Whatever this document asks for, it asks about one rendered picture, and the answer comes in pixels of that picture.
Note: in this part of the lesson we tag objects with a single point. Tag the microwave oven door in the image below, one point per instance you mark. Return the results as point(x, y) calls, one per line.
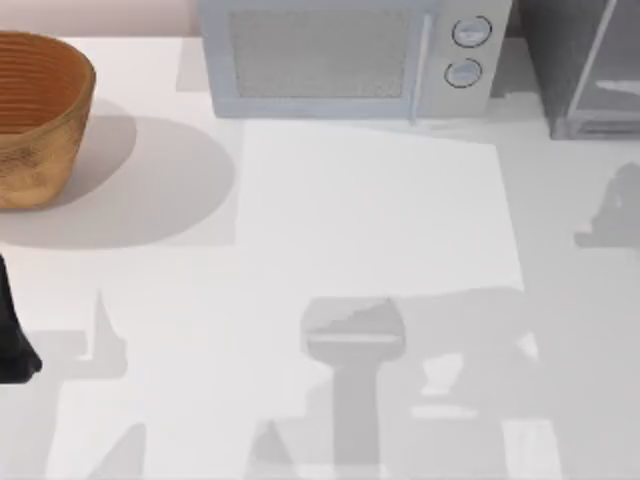
point(320, 55)

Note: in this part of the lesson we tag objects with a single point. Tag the round microwave knob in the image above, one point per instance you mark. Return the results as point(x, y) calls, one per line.
point(471, 30)
point(463, 73)

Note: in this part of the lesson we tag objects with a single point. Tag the pale microwave oven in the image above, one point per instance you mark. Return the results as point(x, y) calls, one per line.
point(492, 65)

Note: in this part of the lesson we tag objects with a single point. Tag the brown wicker basket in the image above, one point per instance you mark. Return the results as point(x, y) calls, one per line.
point(40, 145)

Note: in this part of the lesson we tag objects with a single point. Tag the grey cabinet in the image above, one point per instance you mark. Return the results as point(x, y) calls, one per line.
point(555, 60)

